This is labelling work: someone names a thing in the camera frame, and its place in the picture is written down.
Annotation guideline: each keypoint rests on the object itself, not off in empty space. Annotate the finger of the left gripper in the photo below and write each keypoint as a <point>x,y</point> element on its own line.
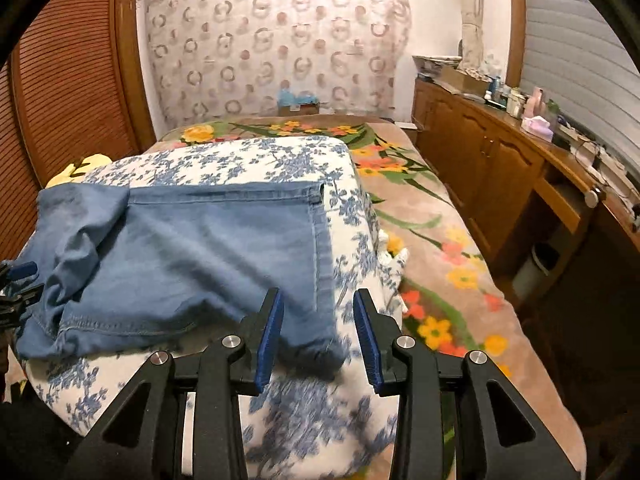
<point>16,272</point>

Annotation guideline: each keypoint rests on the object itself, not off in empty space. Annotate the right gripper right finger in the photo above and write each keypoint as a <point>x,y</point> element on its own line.
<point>497,435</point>

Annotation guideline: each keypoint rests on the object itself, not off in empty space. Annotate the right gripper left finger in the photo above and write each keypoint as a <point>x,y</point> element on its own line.
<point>190,405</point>

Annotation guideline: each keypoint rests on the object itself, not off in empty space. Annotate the blue denim jeans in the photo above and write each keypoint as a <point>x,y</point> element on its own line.
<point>128,268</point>

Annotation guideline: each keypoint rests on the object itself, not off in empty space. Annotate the yellow Pikachu plush toy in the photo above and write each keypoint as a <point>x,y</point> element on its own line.
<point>76,171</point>

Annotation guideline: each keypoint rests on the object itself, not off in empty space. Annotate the floral beige bed blanket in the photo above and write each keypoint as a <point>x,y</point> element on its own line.
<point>451,302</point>

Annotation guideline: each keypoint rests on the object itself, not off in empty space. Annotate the blue floral white quilt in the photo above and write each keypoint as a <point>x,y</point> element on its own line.
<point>304,425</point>

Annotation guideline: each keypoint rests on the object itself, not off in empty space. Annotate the brown louvered wardrobe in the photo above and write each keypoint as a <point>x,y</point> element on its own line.
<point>72,87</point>

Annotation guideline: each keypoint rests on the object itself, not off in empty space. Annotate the wooden sideboard cabinet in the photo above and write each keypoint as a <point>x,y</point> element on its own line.
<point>531,208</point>

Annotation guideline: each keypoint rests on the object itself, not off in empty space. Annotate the circle patterned sheer curtain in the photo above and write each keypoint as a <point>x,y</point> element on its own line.
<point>219,58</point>

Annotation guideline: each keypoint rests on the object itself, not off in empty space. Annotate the pink tissue pack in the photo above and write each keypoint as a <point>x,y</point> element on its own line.
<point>538,127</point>

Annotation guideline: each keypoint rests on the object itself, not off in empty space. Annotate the cardboard box with blue cloth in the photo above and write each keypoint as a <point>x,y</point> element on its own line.
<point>291,104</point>

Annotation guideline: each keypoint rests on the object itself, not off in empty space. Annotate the brown cardboard box on cabinet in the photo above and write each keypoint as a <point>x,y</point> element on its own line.
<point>462,82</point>

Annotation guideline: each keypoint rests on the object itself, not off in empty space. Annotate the grey window roller blind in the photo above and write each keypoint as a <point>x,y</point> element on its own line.
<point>572,54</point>

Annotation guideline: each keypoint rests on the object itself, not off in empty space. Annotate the beige tied side curtain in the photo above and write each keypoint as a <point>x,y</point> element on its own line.
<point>472,34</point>

